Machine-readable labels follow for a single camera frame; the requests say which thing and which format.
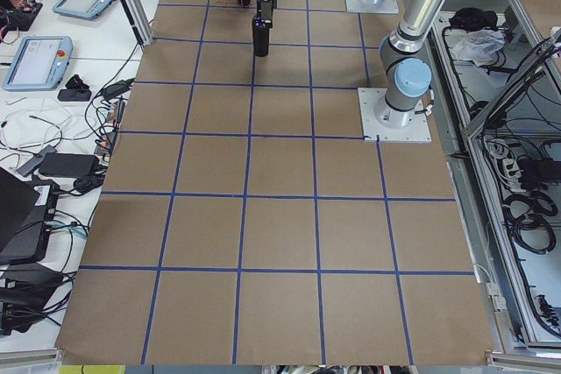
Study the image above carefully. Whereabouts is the teach pendant near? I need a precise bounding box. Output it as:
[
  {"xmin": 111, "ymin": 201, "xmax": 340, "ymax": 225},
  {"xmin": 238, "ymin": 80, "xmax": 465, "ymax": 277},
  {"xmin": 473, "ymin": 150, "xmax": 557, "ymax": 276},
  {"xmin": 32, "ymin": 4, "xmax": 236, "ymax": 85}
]
[{"xmin": 3, "ymin": 36, "xmax": 74, "ymax": 92}]

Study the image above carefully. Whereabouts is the dark glass wine bottle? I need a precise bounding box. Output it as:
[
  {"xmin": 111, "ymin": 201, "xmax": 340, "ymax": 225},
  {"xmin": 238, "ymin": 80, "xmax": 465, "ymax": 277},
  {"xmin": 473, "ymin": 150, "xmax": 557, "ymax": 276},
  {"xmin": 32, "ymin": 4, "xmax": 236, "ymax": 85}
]
[{"xmin": 252, "ymin": 16, "xmax": 270, "ymax": 57}]

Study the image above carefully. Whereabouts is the grey orange usb hub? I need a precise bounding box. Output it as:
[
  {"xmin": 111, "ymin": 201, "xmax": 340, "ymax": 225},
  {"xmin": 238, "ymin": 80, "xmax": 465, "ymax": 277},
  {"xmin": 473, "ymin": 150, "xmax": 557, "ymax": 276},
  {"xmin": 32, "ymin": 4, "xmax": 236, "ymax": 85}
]
[
  {"xmin": 94, "ymin": 129, "xmax": 118, "ymax": 156},
  {"xmin": 105, "ymin": 100, "xmax": 126, "ymax": 127}
]

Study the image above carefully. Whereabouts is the black laptop computer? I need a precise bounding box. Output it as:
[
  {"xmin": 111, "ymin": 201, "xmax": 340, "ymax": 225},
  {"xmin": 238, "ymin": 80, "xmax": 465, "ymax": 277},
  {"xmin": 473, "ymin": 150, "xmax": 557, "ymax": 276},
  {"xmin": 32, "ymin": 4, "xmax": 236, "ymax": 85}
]
[{"xmin": 1, "ymin": 169, "xmax": 59, "ymax": 265}]

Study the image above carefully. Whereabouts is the black power brick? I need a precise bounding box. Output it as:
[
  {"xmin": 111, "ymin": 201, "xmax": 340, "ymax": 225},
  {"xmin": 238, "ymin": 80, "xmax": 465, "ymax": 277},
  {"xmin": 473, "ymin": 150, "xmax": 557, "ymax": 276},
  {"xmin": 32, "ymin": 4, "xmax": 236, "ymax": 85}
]
[{"xmin": 39, "ymin": 152, "xmax": 98, "ymax": 178}]

